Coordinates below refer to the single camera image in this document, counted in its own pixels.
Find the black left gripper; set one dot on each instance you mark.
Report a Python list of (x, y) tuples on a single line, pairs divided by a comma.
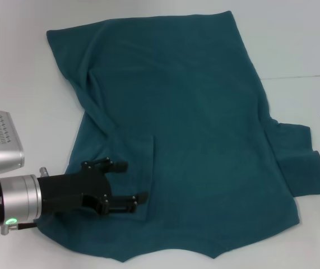
[(70, 190)]

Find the teal blue t-shirt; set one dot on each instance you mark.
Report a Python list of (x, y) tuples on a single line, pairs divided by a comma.
[(182, 126)]

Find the small silver connector stub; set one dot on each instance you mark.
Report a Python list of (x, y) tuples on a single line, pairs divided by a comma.
[(43, 171)]

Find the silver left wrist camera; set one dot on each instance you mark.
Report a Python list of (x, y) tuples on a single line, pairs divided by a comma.
[(0, 145)]

